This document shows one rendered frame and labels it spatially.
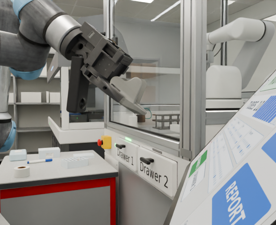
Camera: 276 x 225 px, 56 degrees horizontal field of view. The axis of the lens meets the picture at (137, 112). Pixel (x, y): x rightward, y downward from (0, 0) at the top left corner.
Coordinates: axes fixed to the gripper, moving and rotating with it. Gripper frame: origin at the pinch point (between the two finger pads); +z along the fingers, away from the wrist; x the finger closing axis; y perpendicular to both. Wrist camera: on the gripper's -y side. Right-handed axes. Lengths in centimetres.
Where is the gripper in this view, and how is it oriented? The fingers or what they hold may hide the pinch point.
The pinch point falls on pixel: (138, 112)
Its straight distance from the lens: 50.9
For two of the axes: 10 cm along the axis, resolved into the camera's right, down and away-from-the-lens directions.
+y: 6.1, -7.6, -2.1
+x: 2.8, -0.4, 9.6
